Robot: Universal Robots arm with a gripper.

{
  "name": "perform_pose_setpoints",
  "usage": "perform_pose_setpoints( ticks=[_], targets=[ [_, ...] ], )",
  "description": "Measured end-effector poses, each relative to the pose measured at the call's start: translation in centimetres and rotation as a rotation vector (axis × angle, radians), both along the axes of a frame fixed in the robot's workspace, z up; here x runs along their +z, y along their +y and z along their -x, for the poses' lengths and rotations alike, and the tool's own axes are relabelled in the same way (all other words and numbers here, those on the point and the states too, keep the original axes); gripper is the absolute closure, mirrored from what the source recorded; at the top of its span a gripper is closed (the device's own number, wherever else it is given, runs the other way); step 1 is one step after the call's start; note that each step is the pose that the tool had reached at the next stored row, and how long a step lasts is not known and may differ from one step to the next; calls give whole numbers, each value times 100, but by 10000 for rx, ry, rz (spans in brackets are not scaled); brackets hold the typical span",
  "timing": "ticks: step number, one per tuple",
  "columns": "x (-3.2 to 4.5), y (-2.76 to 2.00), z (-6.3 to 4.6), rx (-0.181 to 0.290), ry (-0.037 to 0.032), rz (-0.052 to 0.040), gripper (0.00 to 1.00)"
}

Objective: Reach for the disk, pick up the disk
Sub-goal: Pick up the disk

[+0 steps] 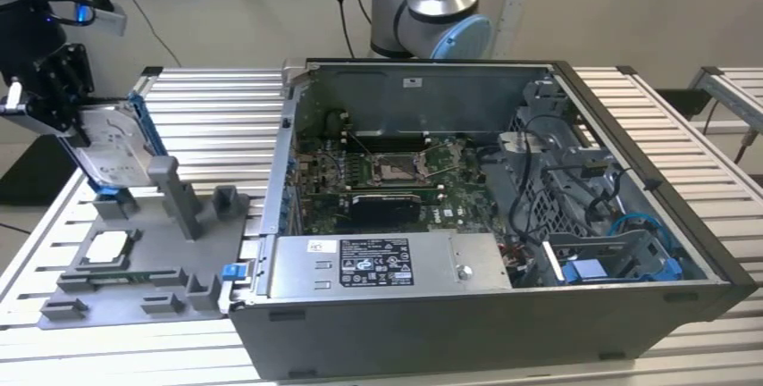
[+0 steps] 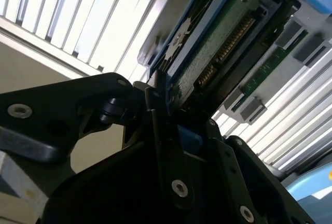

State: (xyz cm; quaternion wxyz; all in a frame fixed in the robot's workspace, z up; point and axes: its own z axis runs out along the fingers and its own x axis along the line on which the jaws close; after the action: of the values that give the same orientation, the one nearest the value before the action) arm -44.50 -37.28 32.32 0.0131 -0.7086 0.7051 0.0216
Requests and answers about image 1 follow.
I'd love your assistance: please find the gray metal disk bay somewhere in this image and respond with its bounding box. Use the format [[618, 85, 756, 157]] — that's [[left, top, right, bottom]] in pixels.
[[533, 229, 686, 289]]

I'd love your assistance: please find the black wire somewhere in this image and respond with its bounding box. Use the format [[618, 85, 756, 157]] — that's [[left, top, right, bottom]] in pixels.
[[509, 113, 565, 244]]

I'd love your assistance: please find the black box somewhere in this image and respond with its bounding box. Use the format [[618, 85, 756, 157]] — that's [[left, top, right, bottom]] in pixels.
[[654, 88, 713, 122]]

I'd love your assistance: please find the aluminium slat side table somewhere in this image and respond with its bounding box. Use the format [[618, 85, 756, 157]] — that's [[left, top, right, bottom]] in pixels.
[[689, 65, 763, 137]]

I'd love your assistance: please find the black RAM slot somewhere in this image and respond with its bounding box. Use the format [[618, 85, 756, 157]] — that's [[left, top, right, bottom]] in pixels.
[[344, 180, 442, 189], [342, 187, 445, 196], [344, 131, 430, 141], [344, 138, 432, 148]]

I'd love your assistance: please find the CPU socket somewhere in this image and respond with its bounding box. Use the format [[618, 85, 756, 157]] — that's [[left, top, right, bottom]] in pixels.
[[369, 152, 428, 184]]

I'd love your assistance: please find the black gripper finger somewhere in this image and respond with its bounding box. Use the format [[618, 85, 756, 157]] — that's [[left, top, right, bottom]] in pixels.
[[33, 44, 94, 147]]

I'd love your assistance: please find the blue wire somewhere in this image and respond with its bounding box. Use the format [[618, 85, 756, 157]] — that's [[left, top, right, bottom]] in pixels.
[[610, 210, 680, 271]]

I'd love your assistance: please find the red yellow power wire bundle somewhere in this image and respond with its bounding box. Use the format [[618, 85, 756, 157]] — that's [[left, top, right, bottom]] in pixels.
[[498, 238, 532, 275]]

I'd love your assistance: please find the black graphics card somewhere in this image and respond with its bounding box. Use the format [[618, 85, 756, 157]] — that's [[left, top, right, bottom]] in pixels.
[[345, 192, 424, 229]]

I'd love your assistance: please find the perforated metal drive cage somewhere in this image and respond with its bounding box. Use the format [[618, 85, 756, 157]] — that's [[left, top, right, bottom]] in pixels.
[[505, 108, 633, 236]]

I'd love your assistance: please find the hard disk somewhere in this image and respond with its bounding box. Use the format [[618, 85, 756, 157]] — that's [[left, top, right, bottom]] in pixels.
[[55, 90, 169, 197]]

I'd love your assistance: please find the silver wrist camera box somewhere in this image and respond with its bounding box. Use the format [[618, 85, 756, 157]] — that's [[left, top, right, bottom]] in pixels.
[[0, 81, 61, 138], [73, 0, 129, 38]]

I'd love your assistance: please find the empty blue disk carrier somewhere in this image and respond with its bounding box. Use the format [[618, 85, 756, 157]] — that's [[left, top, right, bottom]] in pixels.
[[558, 256, 681, 283]]

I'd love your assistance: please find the metal socket cover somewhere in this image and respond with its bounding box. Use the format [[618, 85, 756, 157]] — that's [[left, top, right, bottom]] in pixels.
[[416, 138, 464, 181]]

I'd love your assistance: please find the gray parts rack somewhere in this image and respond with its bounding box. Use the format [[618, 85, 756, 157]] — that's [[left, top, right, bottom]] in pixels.
[[35, 155, 251, 331]]

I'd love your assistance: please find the dark gray PC case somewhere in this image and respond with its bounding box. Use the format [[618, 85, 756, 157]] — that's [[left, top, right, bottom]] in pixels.
[[229, 57, 761, 381]]

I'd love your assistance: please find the green motherboard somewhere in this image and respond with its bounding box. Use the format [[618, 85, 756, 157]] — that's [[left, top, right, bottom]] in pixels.
[[294, 134, 509, 236]]

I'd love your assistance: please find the silver power supply with label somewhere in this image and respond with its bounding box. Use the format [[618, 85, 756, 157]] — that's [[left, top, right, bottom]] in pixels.
[[261, 231, 513, 302]]

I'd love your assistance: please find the silver CPU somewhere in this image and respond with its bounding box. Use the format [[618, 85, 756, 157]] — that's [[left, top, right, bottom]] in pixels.
[[81, 231, 135, 264]]

